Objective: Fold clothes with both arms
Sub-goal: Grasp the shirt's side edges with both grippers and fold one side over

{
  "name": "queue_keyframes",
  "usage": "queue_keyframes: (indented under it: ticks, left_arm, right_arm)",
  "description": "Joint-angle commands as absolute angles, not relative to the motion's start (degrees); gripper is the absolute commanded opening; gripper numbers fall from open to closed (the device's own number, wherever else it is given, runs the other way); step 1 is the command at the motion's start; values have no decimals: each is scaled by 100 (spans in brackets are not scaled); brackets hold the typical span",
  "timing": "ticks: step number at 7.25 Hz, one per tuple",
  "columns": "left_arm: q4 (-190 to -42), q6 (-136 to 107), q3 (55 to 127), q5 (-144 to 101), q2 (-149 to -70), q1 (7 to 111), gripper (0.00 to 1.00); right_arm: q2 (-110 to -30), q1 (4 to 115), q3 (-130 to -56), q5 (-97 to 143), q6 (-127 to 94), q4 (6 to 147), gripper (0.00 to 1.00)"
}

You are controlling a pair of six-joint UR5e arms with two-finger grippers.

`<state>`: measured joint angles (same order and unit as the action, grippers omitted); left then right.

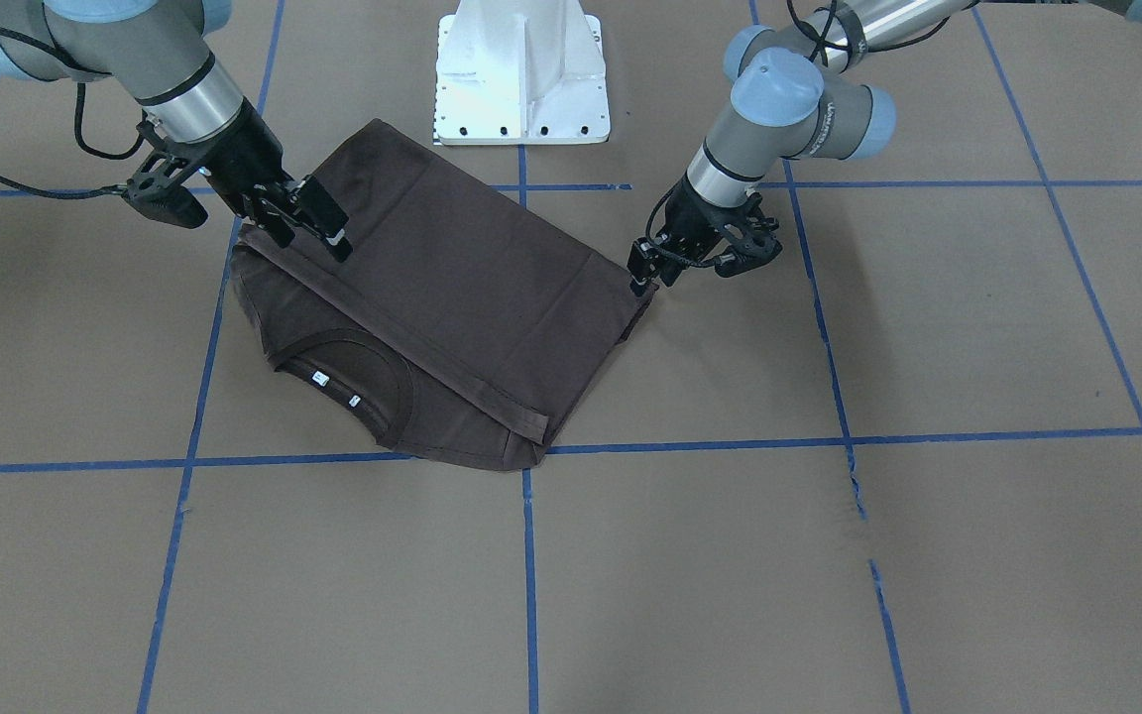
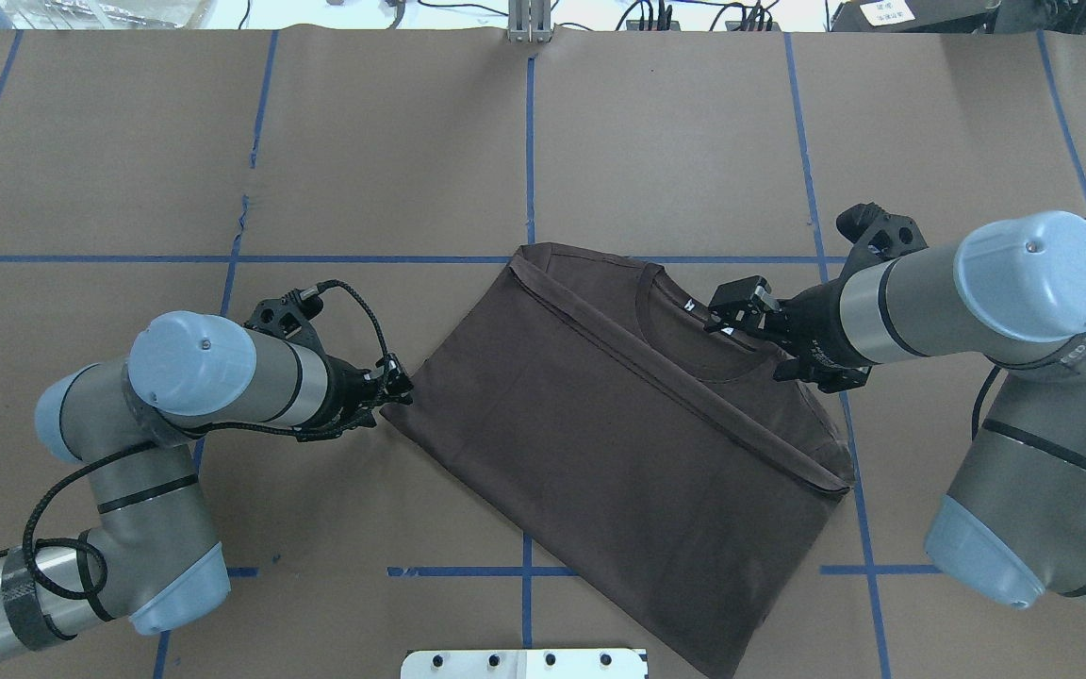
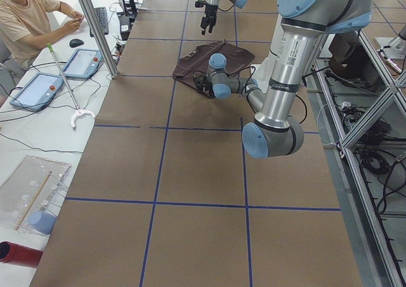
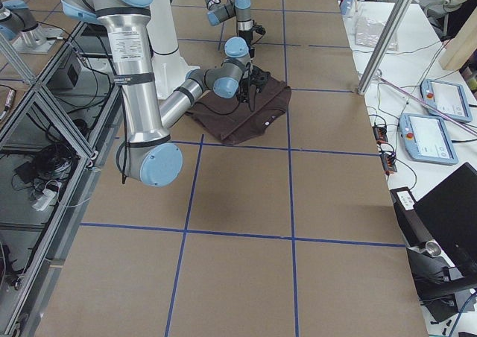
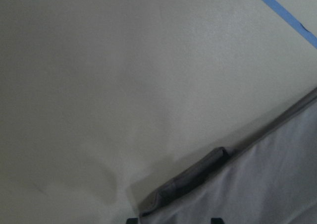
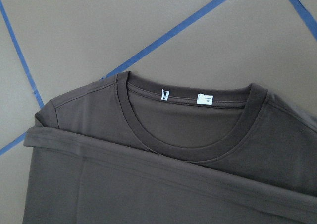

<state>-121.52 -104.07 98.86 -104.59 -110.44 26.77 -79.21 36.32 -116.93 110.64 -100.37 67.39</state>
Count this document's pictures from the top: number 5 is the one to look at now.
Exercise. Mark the dark brown t-shirt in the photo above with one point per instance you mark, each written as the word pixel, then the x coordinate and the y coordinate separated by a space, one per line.
pixel 272 179

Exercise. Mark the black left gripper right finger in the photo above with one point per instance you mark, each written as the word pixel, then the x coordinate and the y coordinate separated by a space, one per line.
pixel 215 220

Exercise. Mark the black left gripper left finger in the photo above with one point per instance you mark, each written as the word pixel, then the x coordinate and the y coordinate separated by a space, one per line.
pixel 132 221

